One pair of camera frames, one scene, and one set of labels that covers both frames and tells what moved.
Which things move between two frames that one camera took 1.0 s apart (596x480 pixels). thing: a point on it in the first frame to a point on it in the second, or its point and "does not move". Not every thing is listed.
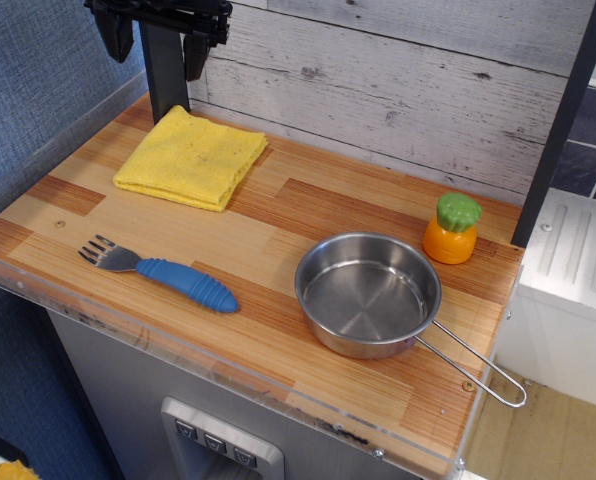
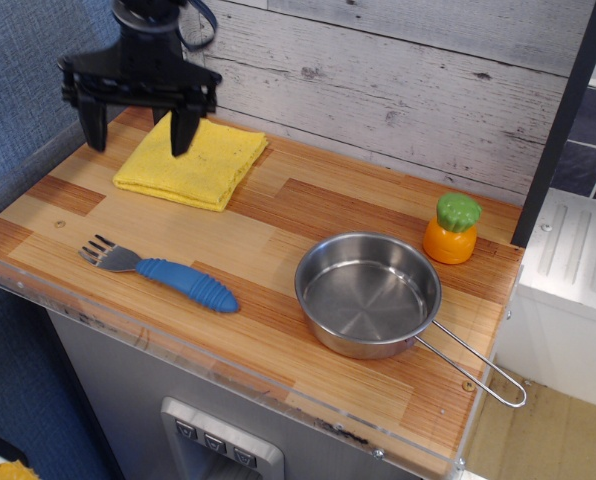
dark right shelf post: x=585 y=66 does not move
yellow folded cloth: x=190 y=160 does not move
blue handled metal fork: x=185 y=279 does not move
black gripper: x=197 y=18 to x=147 y=67
